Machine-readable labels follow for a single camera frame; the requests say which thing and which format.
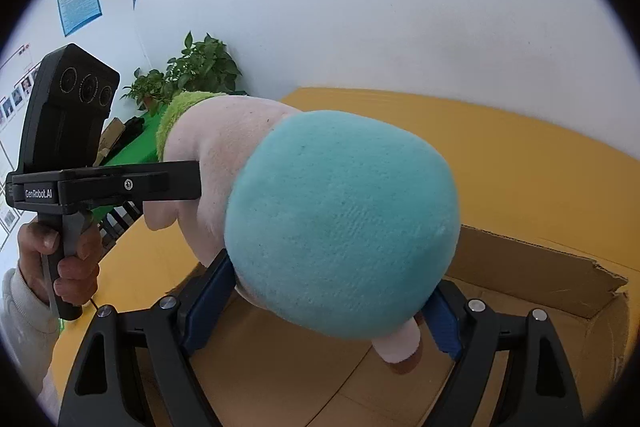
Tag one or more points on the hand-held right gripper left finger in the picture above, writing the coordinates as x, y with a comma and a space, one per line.
210, 302

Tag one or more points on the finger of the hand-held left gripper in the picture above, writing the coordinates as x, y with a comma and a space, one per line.
165, 182

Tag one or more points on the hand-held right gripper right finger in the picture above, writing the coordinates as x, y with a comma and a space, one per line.
445, 322

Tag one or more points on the cardboard box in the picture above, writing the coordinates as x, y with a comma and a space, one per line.
525, 267

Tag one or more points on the pink pig plush toy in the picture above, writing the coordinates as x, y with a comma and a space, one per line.
340, 217

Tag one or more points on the yellow wooden desktop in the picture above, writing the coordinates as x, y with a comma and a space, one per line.
500, 147

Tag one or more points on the person's left hand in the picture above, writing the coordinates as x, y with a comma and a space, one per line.
82, 272

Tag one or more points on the green tablecloth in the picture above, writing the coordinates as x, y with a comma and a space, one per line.
145, 142

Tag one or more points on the small brown carton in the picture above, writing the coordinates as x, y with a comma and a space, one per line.
112, 137

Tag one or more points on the dark bag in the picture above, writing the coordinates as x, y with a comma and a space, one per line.
134, 128

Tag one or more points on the small potted green plant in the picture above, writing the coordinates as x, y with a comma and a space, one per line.
145, 89

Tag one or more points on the large potted green plant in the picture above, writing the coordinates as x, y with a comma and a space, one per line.
202, 62

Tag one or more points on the wall photo board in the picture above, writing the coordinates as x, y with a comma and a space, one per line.
15, 92

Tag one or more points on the blue framed wall notice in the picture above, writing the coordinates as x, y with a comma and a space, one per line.
79, 2

